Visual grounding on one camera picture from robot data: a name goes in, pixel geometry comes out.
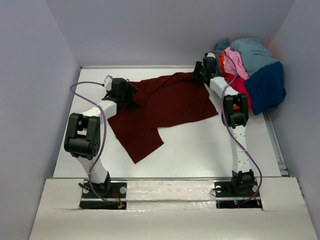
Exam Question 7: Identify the maroon t shirt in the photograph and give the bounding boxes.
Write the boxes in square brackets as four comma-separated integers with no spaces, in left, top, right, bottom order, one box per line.
[108,72,218,164]

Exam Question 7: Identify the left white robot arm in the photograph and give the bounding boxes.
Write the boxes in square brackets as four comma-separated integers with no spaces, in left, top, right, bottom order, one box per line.
[63,75,138,198]

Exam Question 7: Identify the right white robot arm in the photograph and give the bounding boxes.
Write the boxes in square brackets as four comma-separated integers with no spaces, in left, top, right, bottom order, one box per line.
[193,52,256,197]

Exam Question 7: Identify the orange t shirt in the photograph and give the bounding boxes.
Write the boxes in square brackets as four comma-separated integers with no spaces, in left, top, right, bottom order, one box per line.
[218,53,226,77]

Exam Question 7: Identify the pink t shirt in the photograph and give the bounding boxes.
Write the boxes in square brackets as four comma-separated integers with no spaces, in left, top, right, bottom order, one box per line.
[223,46,250,80]

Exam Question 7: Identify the teal t shirt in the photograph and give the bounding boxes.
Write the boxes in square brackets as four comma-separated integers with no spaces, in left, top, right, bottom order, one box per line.
[214,37,230,52]

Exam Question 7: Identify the grey blue t shirt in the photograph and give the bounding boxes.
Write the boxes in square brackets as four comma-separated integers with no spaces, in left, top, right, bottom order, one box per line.
[230,38,278,77]

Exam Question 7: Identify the navy blue t shirt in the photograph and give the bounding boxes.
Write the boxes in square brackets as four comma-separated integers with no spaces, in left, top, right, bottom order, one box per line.
[244,61,287,116]

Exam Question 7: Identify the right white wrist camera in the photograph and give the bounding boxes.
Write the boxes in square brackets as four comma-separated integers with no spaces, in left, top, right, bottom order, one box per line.
[204,52,216,58]

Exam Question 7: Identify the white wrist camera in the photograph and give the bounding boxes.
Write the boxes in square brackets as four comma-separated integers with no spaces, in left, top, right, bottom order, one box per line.
[204,52,216,58]
[103,75,113,91]

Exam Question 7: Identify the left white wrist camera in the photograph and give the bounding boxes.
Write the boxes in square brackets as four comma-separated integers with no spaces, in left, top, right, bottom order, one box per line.
[103,75,113,91]

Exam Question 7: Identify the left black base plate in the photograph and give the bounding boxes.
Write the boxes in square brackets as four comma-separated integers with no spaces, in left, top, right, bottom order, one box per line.
[78,179,127,210]

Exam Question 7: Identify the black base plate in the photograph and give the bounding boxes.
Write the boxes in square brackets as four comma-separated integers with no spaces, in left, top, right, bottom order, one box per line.
[210,181,263,209]
[78,179,127,210]

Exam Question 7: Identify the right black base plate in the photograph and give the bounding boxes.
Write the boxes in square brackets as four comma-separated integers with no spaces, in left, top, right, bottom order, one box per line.
[210,181,263,209]

